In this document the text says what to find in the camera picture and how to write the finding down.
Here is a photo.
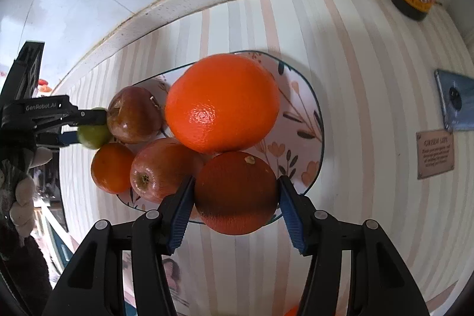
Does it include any dark orange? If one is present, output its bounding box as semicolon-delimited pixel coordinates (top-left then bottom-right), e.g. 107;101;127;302
194;152;278;236

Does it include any gloved left hand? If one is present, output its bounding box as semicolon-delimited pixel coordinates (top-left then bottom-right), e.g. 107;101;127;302
9;147;52;239

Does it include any brownish green apple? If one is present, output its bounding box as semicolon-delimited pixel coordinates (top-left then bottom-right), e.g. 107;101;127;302
107;86;163;144

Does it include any orange on plate left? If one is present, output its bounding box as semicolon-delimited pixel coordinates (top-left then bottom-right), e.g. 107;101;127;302
91;143;135;194

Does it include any large red apple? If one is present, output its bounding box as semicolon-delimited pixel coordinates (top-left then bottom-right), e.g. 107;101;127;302
129;138;207;204

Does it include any small orange fruit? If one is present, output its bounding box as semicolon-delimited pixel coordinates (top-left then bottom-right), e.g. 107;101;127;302
284;305;299;316

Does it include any orange with stem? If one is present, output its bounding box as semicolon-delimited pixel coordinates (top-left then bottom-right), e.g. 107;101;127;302
165;54;280;155

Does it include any brown label card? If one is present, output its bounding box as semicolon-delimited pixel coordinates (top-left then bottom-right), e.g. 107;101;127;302
416;130;455;180

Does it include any striped cat tablecloth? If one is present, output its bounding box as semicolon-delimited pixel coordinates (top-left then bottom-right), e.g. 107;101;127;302
60;0;473;315

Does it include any blue smartphone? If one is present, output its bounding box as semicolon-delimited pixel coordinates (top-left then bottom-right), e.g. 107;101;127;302
434;69;474;131

